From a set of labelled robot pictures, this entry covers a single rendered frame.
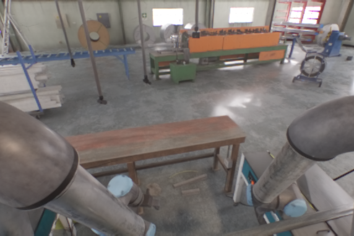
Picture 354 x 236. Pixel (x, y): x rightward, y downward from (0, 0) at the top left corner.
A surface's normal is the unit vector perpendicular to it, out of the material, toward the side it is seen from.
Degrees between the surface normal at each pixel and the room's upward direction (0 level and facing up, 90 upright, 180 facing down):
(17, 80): 90
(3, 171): 73
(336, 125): 66
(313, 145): 96
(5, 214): 91
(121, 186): 19
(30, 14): 90
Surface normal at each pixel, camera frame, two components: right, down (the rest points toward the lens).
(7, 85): 0.35, 0.46
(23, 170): 0.57, 0.02
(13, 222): 0.99, 0.11
